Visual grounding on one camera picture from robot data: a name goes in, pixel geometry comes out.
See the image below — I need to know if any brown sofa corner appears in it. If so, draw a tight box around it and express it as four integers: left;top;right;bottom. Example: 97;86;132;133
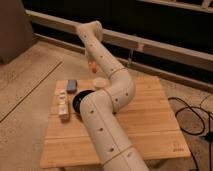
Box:
0;0;36;64

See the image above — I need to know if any white small carton box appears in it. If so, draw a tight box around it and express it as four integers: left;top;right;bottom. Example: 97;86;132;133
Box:
58;90;69;121

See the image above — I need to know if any white wooden shelf rail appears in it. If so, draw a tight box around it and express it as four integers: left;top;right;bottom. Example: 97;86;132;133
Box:
26;10;213;72

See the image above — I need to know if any cream ceramic cup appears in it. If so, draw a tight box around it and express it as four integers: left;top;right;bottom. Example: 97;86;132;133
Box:
93;77;109;89

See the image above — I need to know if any blue grey sponge block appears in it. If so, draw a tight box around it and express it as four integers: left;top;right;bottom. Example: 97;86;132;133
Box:
67;80;77;93

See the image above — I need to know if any wooden table board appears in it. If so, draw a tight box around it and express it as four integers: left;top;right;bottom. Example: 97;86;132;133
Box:
40;76;190;168

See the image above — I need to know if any orange pepper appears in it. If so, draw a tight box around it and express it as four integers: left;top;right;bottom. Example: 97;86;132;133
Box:
90;62;98;73

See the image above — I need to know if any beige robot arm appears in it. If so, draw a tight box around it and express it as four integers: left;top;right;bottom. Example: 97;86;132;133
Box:
76;21;149;171

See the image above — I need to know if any black bowl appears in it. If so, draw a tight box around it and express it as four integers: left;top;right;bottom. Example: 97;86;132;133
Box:
72;90;93;114

